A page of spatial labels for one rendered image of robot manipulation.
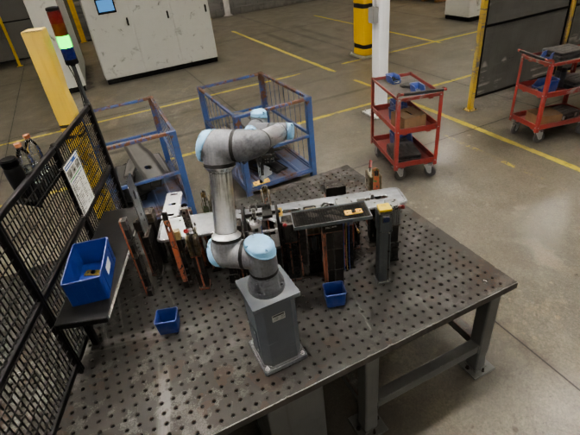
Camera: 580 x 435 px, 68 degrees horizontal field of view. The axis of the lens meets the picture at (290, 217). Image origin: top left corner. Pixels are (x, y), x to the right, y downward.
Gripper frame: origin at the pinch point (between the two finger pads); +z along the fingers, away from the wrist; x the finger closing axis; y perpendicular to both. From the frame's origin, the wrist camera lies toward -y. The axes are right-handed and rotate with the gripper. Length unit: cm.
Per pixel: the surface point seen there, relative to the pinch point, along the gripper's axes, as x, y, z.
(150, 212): 29, -59, 25
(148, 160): 229, -68, 88
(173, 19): 797, 12, 58
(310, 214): -25.5, 16.8, 9.7
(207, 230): 6.7, -30.8, 28.5
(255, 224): -14.7, -8.0, 16.5
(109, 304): -35, -79, 26
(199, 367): -55, -48, 58
